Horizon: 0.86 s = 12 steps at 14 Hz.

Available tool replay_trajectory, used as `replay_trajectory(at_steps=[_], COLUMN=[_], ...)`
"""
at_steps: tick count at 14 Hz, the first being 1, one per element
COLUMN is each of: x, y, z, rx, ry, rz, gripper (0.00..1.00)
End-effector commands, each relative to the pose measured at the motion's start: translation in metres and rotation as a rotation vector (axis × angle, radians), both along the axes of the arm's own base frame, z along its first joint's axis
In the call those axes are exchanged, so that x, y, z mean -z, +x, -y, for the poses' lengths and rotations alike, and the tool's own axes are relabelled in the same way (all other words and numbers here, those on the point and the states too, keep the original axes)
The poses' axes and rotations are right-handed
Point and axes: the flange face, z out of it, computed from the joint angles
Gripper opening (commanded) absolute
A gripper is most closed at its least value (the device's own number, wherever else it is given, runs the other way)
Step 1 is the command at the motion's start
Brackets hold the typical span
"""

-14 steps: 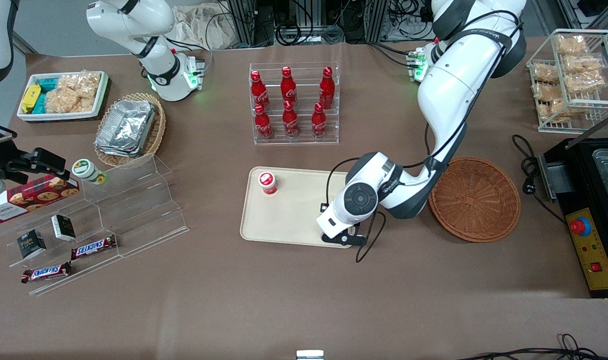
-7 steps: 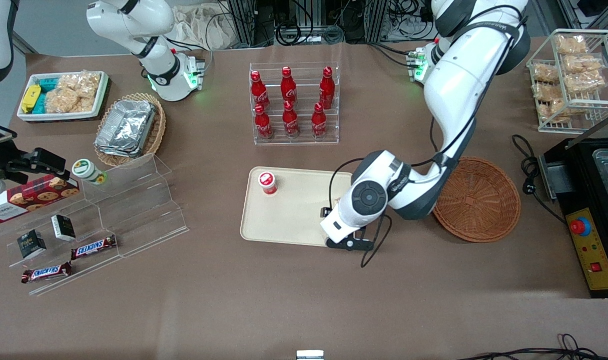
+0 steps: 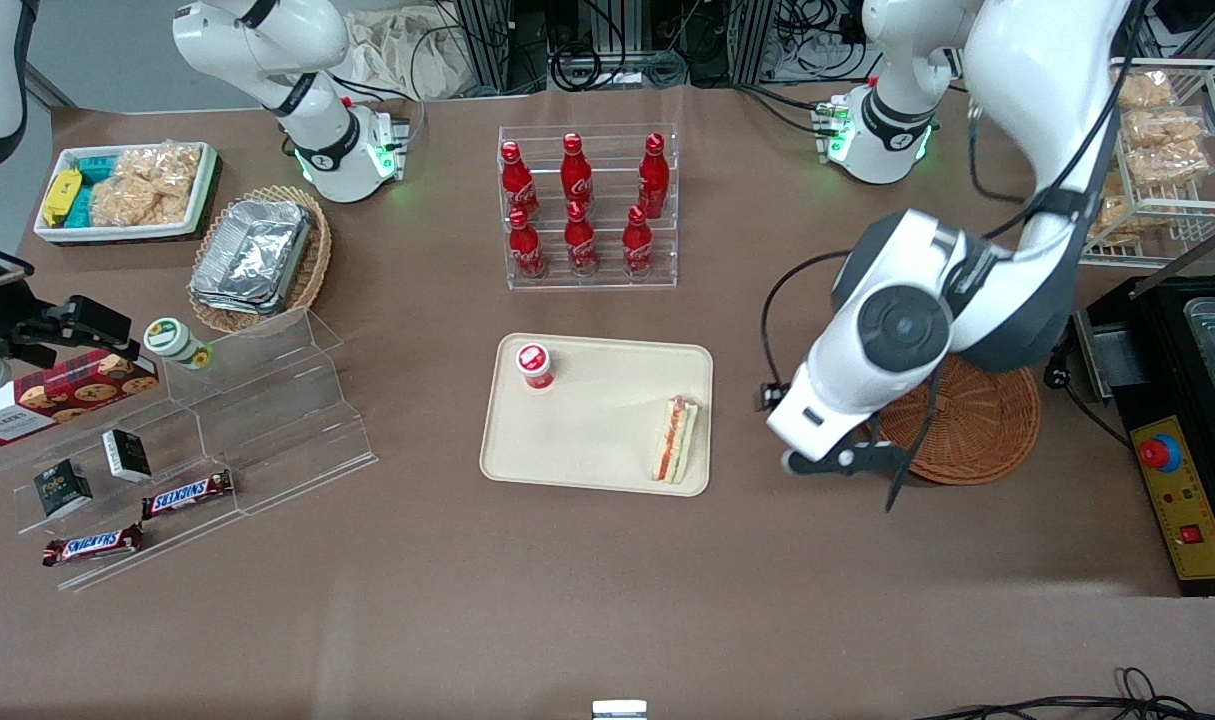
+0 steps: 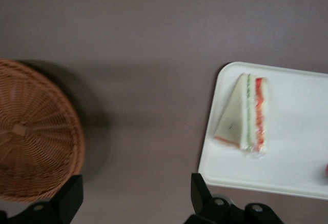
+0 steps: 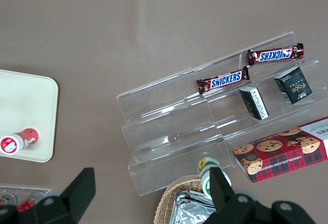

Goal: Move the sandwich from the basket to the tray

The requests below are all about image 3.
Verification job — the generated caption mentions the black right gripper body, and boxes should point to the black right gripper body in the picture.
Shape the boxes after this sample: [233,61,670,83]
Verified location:
[0,238,134,373]

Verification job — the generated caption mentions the triangular sandwich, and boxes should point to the triangular sandwich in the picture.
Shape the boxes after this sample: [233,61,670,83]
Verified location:
[649,394,702,486]

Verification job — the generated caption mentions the round brown wicker basket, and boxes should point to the round brown wicker basket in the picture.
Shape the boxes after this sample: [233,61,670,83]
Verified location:
[872,353,1043,488]

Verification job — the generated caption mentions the beige plastic tray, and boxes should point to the beige plastic tray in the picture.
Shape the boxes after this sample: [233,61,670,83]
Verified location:
[479,333,716,498]

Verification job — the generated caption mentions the oval light wicker basket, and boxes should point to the oval light wicker basket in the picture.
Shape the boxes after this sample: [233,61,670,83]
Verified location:
[188,184,334,335]

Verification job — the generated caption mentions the red tartan cookie box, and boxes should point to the red tartan cookie box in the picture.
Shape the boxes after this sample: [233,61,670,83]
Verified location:
[0,349,160,447]

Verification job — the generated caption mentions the yellow snack packet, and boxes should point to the yellow snack packet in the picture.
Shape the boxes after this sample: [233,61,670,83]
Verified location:
[43,168,84,227]

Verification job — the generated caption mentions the white rectangular snack bin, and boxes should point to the white rectangular snack bin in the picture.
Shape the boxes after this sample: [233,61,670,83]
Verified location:
[33,141,220,246]

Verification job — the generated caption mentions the green white yogurt cup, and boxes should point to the green white yogurt cup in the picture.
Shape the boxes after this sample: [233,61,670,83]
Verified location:
[143,317,214,372]

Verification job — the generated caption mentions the teal snack packets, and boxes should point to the teal snack packets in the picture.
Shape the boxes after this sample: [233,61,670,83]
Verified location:
[67,153,120,228]

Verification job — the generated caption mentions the small black white box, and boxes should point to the small black white box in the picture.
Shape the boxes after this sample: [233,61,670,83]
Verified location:
[101,429,154,484]

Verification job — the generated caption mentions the bagged rice crackers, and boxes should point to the bagged rice crackers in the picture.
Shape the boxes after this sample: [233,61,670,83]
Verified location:
[90,142,204,228]

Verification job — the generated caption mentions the brown chocolate bar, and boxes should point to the brown chocolate bar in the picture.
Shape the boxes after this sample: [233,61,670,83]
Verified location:
[41,523,146,569]
[141,469,236,522]

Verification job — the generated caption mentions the stacked foil trays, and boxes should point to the stacked foil trays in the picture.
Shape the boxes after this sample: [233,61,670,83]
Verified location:
[188,199,314,317]

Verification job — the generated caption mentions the clear acrylic stepped shelf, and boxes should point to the clear acrylic stepped shelf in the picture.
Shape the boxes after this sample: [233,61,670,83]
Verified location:
[0,306,380,593]

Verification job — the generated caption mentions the black counter appliance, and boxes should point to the black counter appliance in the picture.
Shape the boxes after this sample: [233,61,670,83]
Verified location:
[1073,273,1215,598]

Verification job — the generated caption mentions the red cola bottle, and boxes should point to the red cola bottle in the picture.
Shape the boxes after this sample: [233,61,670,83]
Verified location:
[500,141,541,222]
[561,133,595,212]
[563,201,600,277]
[621,205,656,279]
[507,208,548,280]
[637,133,671,220]

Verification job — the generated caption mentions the yellow control box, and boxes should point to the yellow control box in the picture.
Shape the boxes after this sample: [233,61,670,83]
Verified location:
[1129,416,1215,582]

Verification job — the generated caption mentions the clear acrylic bottle rack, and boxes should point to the clear acrylic bottle rack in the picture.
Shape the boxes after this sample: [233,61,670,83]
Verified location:
[497,123,680,292]

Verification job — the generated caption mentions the bagged fried snack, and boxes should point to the bagged fried snack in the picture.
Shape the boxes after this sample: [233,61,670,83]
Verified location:
[1087,190,1140,247]
[1122,108,1209,151]
[1127,140,1214,190]
[1117,70,1176,112]

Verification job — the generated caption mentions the red lidded cup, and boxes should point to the red lidded cup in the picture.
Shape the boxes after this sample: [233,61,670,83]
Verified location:
[515,342,556,392]

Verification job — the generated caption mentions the beige cloth bag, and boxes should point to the beige cloth bag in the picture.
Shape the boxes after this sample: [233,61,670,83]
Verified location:
[339,8,473,101]

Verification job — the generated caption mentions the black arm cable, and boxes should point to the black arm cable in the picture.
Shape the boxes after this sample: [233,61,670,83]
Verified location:
[761,0,1140,393]

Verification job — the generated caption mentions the black plug with cable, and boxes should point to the black plug with cable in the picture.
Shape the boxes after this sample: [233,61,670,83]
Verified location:
[1045,362,1133,449]

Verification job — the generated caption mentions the black floor cables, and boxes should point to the black floor cables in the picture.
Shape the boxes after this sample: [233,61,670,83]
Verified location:
[912,667,1215,720]

